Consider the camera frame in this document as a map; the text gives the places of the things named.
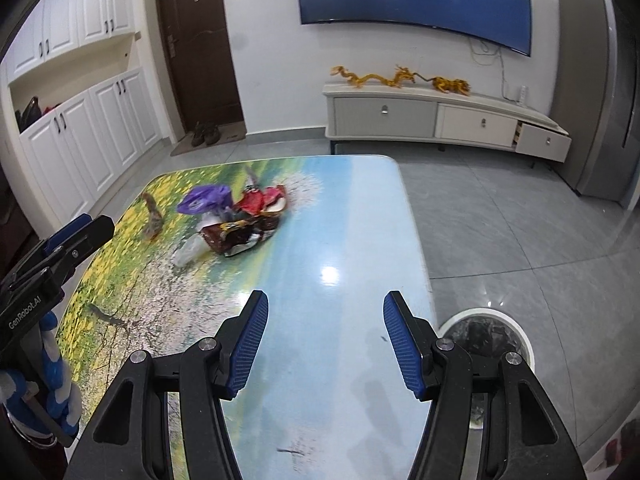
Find purple plastic bag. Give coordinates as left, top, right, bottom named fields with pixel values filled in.
left=178, top=184, right=232, bottom=215

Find grey refrigerator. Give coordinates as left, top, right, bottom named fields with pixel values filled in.
left=552, top=0, right=640, bottom=201

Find white lower cabinets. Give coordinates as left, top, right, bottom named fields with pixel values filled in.
left=17, top=67, right=164, bottom=217

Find red blurry object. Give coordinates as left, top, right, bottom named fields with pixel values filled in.
left=602, top=435, right=634, bottom=472

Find red wrapper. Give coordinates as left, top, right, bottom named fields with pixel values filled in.
left=235, top=184, right=290, bottom=217

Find golden tiger ornament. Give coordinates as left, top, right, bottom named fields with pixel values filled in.
left=430, top=75, right=472, bottom=96

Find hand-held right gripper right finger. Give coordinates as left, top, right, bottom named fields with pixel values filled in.
left=383, top=290, right=589, bottom=480

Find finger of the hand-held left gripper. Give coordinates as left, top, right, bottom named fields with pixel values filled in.
left=47, top=214, right=116, bottom=282
left=42, top=213, right=94, bottom=257

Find white television stand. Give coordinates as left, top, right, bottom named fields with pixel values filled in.
left=322, top=81, right=573, bottom=169

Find brown snack wrapper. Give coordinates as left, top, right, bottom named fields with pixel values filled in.
left=200, top=217, right=277, bottom=257

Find dark brown door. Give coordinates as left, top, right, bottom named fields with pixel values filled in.
left=153, top=0, right=245, bottom=136

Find dark bag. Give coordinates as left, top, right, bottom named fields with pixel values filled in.
left=15, top=97, right=44, bottom=134

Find television cable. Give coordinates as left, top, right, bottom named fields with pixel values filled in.
left=467, top=35, right=521, bottom=102

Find wall-mounted television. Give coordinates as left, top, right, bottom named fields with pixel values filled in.
left=295, top=0, right=534, bottom=56

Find clear plastic cup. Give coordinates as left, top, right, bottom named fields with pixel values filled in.
left=173, top=234, right=209, bottom=267

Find person's left hand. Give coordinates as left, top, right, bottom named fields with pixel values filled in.
left=0, top=311, right=82, bottom=442

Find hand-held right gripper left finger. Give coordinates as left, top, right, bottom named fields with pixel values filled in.
left=65, top=289, right=270, bottom=480

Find golden dragon ornament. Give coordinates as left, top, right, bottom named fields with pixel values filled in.
left=330, top=64, right=426, bottom=92

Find black plastic bin liner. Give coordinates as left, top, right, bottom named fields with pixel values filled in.
left=444, top=314, right=527, bottom=357

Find white cabinets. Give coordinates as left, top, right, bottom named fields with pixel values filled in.
left=17, top=67, right=164, bottom=217
left=5, top=0, right=136, bottom=81

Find round white trash bin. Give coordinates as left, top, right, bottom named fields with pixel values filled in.
left=437, top=307, right=536, bottom=433

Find brown doormat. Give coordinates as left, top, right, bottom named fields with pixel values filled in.
left=170, top=129, right=247, bottom=157

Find white upper cabinets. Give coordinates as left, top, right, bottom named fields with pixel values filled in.
left=5, top=0, right=136, bottom=81

